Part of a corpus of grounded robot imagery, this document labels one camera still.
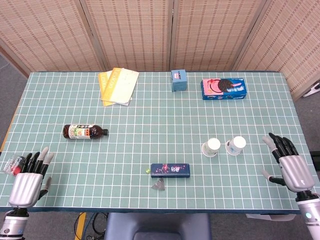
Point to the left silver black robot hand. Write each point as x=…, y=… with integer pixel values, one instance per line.
x=25, y=187

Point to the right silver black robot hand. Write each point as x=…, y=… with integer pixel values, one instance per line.
x=296, y=172

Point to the white paper cup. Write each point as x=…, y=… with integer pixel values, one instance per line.
x=236, y=145
x=212, y=147

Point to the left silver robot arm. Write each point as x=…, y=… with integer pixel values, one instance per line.
x=13, y=222

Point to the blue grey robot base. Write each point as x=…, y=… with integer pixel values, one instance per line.
x=157, y=226

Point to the clear red snack packet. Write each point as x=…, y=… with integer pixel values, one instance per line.
x=11, y=165

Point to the white paper sheet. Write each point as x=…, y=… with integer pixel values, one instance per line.
x=270, y=217

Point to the brown drink bottle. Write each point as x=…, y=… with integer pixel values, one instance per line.
x=80, y=132

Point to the white stand foot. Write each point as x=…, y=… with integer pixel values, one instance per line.
x=312, y=90

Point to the blue pink cookie box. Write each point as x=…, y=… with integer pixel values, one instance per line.
x=222, y=88

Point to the dark blue pencil case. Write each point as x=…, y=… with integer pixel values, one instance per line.
x=170, y=171

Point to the yellow cream booklet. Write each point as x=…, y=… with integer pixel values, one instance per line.
x=122, y=86
x=102, y=82

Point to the grey triangular foil wrapper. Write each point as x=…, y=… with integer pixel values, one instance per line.
x=158, y=186

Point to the green grid table mat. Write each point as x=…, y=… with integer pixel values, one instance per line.
x=160, y=125

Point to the small light blue box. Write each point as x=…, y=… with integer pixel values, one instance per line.
x=178, y=81

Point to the bamboo folding screen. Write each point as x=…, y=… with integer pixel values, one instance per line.
x=140, y=32

